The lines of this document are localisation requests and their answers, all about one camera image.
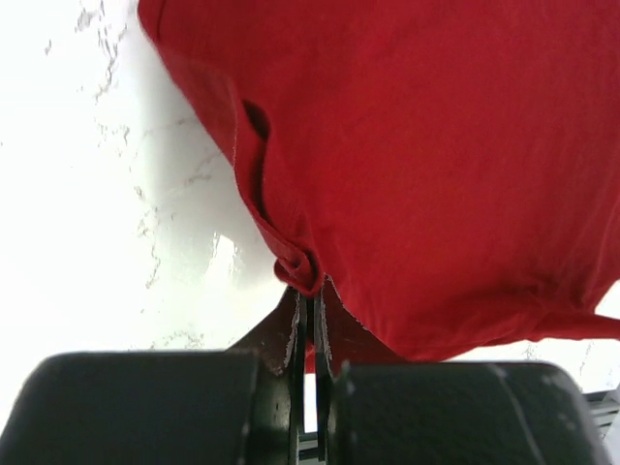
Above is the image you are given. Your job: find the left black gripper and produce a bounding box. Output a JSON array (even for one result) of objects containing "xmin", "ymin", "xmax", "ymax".
[{"xmin": 12, "ymin": 353, "xmax": 609, "ymax": 464}]

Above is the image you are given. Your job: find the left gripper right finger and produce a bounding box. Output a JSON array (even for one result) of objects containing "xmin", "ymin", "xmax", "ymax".
[{"xmin": 312, "ymin": 277, "xmax": 406, "ymax": 464}]

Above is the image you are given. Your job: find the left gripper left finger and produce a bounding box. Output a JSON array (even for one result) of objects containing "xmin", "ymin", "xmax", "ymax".
[{"xmin": 227, "ymin": 288, "xmax": 307, "ymax": 464}]

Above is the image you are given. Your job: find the dark red t shirt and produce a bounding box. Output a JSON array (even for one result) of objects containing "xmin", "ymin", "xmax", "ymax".
[{"xmin": 138, "ymin": 1, "xmax": 619, "ymax": 360}]

